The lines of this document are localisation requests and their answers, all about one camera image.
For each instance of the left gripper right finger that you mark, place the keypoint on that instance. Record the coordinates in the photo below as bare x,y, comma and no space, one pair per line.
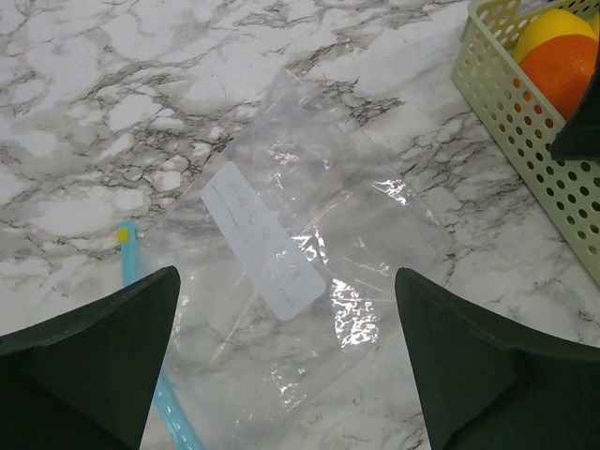
487,382

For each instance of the orange toy orange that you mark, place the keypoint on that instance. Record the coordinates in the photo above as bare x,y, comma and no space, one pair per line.
561,68

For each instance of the green perforated plastic basket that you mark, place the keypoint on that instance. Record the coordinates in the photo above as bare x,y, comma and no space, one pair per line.
523,123

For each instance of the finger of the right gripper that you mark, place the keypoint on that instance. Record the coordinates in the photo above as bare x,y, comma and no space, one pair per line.
579,138

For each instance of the yellow toy lemon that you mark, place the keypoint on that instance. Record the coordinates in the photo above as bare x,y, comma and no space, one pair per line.
551,24

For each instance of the clear zip top bag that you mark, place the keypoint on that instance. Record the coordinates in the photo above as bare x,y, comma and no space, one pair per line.
287,245

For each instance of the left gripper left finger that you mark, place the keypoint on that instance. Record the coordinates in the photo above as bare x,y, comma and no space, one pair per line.
85,379

